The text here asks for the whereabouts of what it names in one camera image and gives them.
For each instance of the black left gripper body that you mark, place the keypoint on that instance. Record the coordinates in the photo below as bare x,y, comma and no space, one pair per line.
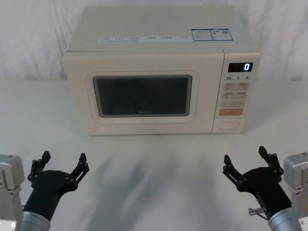
47,190

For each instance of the cream microwave oven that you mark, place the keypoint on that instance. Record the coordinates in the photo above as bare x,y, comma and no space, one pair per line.
154,62

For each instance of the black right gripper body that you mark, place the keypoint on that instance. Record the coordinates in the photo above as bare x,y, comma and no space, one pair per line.
265,190

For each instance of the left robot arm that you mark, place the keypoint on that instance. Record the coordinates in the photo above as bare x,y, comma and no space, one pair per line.
14,199

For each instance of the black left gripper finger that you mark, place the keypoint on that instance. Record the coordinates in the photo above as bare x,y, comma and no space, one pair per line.
78,172
36,168

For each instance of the white curtain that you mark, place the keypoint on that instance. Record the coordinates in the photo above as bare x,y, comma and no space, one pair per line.
31,38

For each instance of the white table cloth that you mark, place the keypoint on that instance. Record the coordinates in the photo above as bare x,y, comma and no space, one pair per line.
149,168

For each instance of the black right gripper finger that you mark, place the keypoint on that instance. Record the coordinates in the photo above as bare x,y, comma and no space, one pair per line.
272,163
232,172

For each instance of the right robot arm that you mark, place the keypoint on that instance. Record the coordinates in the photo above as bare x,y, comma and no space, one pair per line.
292,192

